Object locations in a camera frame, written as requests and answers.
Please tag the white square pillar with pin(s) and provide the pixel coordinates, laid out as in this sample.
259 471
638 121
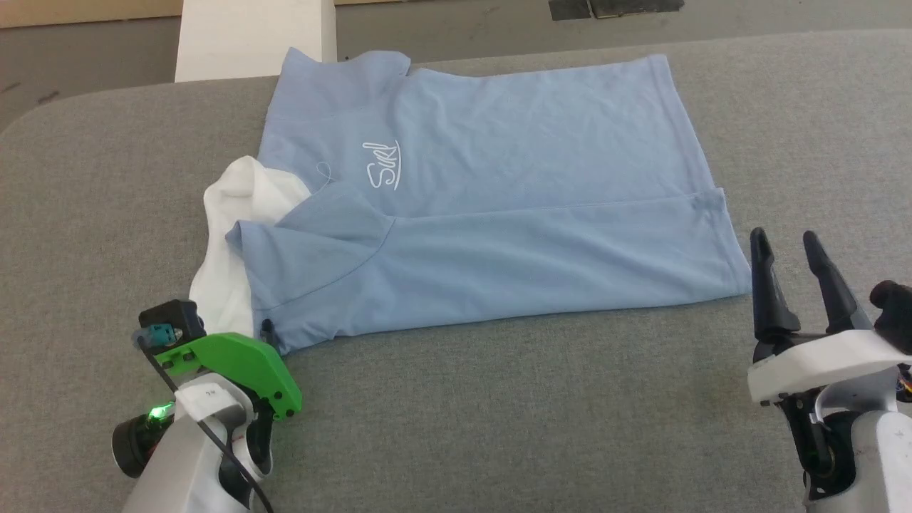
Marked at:
256 35

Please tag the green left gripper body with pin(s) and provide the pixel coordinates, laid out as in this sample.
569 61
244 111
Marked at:
242 363

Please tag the black box with teal connector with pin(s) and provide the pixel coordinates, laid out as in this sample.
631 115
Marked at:
171 318

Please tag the white garment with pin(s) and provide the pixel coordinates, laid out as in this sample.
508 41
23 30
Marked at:
235 214

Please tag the light blue t-shirt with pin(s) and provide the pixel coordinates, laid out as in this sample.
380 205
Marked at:
499 214

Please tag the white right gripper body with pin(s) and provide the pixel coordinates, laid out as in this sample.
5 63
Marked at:
819 363

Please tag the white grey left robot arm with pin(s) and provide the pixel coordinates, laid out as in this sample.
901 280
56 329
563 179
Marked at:
192 456

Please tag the grey fabric sofa cushion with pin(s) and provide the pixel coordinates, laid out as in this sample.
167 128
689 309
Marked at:
499 427

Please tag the black left wrist camera lens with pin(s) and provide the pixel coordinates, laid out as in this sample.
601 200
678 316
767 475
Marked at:
135 445

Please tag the light wooden board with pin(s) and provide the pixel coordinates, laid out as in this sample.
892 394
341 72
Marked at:
85 11

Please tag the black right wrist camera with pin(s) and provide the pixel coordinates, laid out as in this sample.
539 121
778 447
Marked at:
894 313

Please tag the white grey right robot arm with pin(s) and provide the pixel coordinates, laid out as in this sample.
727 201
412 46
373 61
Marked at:
862 456

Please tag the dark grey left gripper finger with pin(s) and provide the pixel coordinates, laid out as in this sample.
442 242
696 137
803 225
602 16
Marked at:
268 333

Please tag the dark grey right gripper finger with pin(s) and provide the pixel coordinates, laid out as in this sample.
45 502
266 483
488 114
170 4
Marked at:
832 296
766 292

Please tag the dark floor plate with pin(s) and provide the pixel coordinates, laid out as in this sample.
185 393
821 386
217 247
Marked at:
635 6
568 8

